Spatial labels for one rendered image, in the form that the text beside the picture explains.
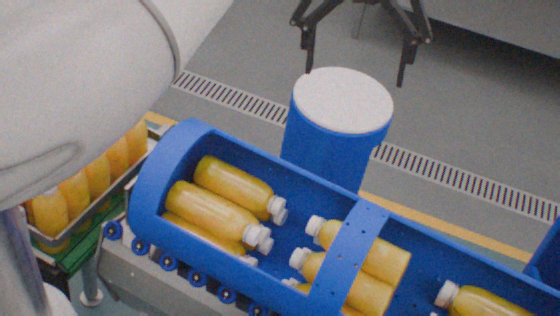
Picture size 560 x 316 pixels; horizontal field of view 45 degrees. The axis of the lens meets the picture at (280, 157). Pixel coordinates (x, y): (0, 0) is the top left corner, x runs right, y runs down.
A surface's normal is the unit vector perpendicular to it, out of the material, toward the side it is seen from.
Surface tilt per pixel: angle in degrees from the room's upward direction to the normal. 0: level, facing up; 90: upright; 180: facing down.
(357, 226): 6
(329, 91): 0
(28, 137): 61
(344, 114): 0
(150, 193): 56
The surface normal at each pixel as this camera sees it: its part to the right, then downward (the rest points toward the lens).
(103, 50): 0.62, -0.22
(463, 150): 0.14, -0.71
